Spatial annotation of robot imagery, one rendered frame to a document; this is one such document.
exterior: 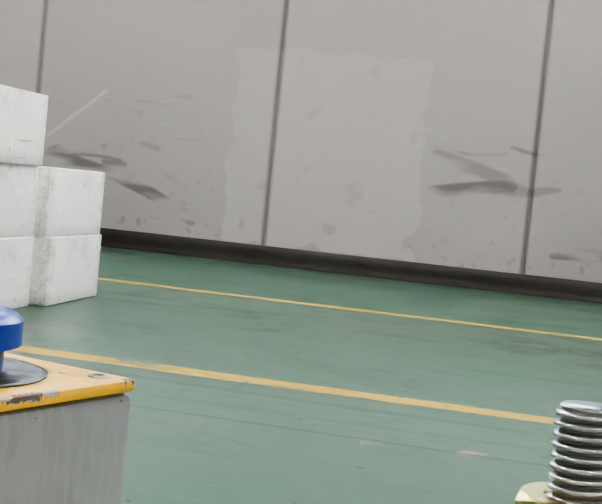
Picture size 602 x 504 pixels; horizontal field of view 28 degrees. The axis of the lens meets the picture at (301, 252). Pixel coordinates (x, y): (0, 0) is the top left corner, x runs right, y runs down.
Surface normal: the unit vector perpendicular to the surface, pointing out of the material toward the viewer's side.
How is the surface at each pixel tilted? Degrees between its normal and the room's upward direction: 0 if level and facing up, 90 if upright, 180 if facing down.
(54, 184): 90
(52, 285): 90
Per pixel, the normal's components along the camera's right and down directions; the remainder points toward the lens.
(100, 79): -0.22, 0.03
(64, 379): 0.10, -0.99
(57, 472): 0.86, 0.11
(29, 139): 0.97, 0.11
